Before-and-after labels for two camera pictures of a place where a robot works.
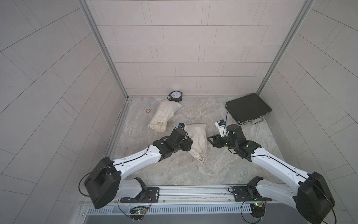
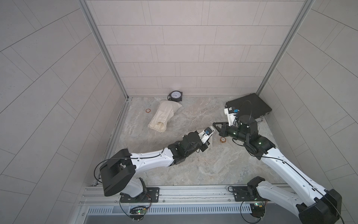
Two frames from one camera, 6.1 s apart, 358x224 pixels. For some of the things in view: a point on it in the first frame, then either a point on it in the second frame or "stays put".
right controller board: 257,210 stays put
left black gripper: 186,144 to 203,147
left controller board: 137,213 stays put
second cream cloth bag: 165,110 stays put
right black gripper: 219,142 to 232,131
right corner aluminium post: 305,10 stays put
